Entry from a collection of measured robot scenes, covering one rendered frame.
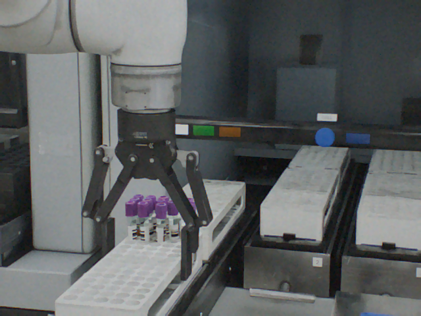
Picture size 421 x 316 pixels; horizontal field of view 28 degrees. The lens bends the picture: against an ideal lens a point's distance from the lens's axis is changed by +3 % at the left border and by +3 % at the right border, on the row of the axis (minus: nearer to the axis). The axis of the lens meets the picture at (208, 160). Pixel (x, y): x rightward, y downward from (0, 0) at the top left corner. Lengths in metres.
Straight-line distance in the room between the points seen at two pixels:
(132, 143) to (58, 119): 0.42
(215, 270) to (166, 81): 0.33
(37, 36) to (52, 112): 0.46
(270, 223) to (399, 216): 0.20
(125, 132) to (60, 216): 0.49
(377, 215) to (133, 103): 0.48
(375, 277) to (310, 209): 0.14
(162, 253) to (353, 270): 0.34
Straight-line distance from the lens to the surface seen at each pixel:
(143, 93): 1.02
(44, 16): 1.02
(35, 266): 1.48
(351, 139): 1.33
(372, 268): 1.32
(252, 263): 1.34
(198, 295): 1.14
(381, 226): 1.33
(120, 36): 1.01
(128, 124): 1.04
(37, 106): 1.49
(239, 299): 1.36
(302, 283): 1.34
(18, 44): 1.06
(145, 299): 0.97
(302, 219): 1.34
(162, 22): 1.01
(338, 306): 1.09
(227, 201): 1.37
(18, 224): 1.53
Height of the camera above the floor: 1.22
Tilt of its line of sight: 12 degrees down
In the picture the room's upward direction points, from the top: 1 degrees clockwise
